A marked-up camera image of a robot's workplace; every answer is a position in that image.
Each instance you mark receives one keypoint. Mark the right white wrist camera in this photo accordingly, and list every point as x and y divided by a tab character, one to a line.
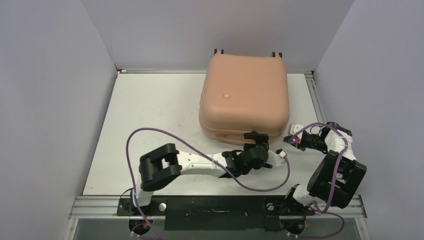
295	129

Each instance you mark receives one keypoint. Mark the pink suitcase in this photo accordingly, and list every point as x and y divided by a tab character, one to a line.
244	94

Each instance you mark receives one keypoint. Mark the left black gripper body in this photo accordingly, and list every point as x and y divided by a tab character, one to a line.
263	162

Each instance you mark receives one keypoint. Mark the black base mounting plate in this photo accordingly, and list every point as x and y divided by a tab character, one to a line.
225	212

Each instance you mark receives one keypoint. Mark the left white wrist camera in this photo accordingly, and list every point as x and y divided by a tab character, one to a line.
279	158

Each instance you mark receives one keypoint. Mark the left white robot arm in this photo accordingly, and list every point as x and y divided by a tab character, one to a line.
159	167

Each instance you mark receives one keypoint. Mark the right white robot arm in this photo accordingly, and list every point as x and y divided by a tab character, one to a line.
338	176

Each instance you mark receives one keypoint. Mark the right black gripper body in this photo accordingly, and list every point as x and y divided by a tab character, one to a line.
312	141

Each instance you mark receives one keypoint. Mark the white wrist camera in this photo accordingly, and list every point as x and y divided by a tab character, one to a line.
295	129
279	158

